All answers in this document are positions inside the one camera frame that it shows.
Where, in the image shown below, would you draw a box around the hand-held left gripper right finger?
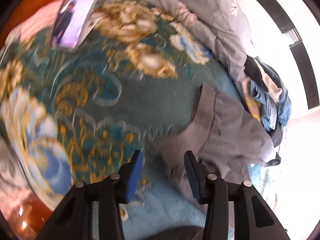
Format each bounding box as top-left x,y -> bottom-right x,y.
184,151 -> 291,240

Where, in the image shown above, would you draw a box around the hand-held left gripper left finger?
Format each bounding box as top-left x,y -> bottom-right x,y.
36,150 -> 144,240

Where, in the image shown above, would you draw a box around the grey pants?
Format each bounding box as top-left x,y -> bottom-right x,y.
158,83 -> 275,203

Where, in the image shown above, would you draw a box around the pile of blue clothes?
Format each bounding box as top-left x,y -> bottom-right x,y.
241,56 -> 292,167

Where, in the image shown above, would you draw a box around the teal floral blanket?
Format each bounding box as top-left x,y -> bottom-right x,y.
0,0 -> 278,240

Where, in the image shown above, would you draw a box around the grey floral quilt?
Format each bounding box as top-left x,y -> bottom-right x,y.
135,0 -> 253,90

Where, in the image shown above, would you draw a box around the pink patterned pillow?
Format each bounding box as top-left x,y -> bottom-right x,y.
5,0 -> 66,46

